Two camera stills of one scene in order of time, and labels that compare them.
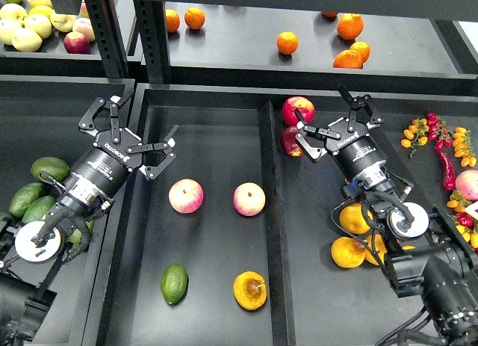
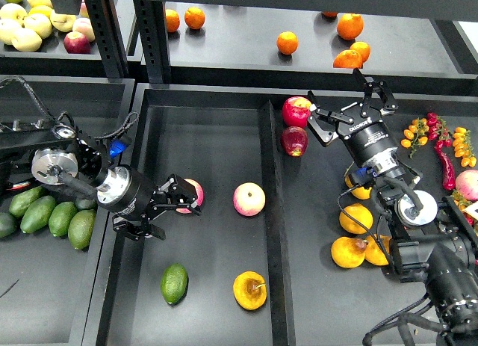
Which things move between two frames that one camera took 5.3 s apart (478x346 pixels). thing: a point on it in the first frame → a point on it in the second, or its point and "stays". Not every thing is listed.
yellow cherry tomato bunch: x=462 y=146 stays
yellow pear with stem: x=249 y=290 stays
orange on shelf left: x=194 y=17 stays
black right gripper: x=356 y=151 → x=367 y=134
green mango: x=174 y=282 stays
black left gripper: x=107 y=164 → x=122 y=190
